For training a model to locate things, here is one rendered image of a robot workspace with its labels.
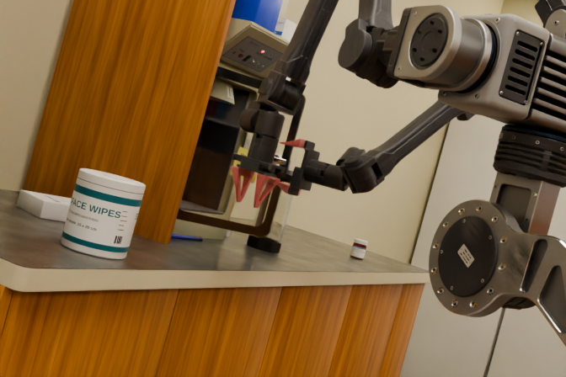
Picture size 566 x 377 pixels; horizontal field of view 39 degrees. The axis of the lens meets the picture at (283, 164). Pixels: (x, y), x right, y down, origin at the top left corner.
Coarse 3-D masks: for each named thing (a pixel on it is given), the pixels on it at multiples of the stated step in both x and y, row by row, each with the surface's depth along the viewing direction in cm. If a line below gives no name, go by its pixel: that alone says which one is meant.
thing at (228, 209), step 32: (224, 96) 202; (256, 96) 206; (224, 128) 203; (288, 128) 212; (192, 160) 200; (224, 160) 204; (288, 160) 213; (192, 192) 201; (224, 192) 205; (224, 224) 207; (256, 224) 211
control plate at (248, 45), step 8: (248, 40) 198; (256, 40) 200; (232, 48) 198; (240, 48) 200; (248, 48) 202; (256, 48) 203; (264, 48) 205; (272, 48) 207; (224, 56) 200; (232, 56) 202; (256, 56) 207; (264, 56) 209; (272, 56) 211; (248, 64) 209; (256, 64) 211; (264, 64) 213
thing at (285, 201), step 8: (288, 176) 225; (280, 200) 226; (288, 200) 228; (280, 208) 227; (288, 208) 229; (280, 216) 227; (272, 224) 226; (280, 224) 227; (272, 232) 226; (280, 232) 228; (272, 240) 227; (280, 240) 230
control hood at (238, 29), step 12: (240, 24) 194; (252, 24) 193; (228, 36) 195; (240, 36) 195; (252, 36) 197; (264, 36) 200; (276, 36) 203; (228, 48) 198; (276, 48) 208; (228, 60) 203; (252, 72) 215; (264, 72) 217
